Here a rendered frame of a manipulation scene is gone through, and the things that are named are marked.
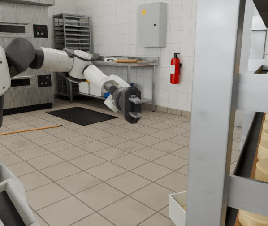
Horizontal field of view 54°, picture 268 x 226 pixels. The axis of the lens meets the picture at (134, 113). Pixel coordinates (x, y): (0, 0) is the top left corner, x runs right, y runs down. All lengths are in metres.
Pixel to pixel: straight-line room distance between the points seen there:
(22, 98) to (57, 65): 3.90
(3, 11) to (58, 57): 3.84
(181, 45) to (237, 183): 4.25
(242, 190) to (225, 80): 0.10
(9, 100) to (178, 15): 3.15
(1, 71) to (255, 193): 0.79
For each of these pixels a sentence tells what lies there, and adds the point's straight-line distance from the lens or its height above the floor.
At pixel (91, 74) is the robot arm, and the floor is 0.99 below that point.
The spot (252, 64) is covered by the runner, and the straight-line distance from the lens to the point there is 0.65.
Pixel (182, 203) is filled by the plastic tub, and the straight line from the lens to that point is 1.90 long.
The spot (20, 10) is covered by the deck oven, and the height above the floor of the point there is 1.74.
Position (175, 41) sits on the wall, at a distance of 4.53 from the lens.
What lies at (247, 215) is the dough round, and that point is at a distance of 0.38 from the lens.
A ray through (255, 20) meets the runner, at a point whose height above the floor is 1.15.
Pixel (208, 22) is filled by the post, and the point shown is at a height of 1.10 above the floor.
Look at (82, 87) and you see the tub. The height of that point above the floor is 0.35.
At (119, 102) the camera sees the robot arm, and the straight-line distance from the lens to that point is 0.92.
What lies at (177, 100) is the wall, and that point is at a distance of 4.56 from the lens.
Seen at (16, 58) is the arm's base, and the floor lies 1.06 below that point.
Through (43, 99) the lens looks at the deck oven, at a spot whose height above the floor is 0.20.
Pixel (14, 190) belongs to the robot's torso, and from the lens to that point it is 0.95.
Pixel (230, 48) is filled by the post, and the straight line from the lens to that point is 0.20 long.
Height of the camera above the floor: 1.08
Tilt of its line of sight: 13 degrees down
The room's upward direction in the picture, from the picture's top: straight up
